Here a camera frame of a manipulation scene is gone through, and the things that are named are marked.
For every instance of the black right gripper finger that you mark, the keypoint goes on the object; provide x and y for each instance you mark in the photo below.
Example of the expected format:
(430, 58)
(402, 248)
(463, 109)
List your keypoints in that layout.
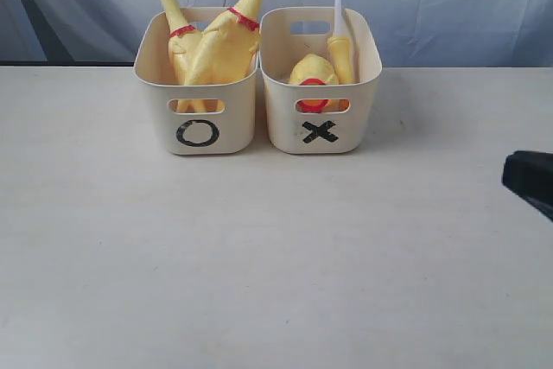
(528, 174)

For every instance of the chicken head with white tube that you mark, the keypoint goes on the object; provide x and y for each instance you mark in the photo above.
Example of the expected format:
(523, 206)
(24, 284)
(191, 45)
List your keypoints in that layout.
(340, 47)

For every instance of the whole yellow rubber chicken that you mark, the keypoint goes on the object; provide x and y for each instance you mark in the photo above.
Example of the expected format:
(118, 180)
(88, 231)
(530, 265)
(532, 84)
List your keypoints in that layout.
(226, 47)
(183, 39)

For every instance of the cream bin marked X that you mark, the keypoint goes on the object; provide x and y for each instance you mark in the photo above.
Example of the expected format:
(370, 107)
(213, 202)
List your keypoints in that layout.
(315, 119)

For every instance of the cream bin marked O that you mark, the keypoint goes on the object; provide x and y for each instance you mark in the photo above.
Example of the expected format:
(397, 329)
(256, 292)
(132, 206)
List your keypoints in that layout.
(186, 134)

